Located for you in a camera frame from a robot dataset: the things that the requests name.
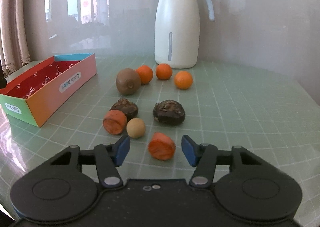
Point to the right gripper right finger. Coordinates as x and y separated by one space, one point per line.
205 158

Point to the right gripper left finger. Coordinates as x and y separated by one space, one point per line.
105 158

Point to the carrot piece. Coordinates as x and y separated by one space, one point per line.
114 122
161 147

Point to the dark water chestnut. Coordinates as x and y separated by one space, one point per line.
129 108
169 112

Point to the small orange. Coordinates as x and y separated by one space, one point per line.
183 80
145 73
163 71

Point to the beige longan fruit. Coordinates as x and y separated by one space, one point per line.
135 128

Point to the brown kiwi fruit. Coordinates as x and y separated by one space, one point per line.
128 81

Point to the colourful cardboard box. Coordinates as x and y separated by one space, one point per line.
37 93

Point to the white thermos jug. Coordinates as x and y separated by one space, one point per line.
177 32

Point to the beige curtain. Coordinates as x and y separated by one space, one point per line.
14 49

